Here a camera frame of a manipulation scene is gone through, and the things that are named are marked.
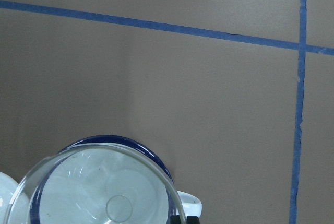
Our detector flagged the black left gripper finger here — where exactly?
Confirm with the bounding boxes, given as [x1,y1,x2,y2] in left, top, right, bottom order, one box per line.
[187,216,200,224]

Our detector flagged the clear glass funnel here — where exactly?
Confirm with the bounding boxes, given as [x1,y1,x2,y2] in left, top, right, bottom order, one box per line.
[4,142,187,224]

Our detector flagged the white mug lid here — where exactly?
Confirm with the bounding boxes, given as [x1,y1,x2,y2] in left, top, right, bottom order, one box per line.
[1,172,29,223]

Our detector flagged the white enamel mug blue rim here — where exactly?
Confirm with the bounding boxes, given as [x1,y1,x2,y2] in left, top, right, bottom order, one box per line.
[30,135,203,224]

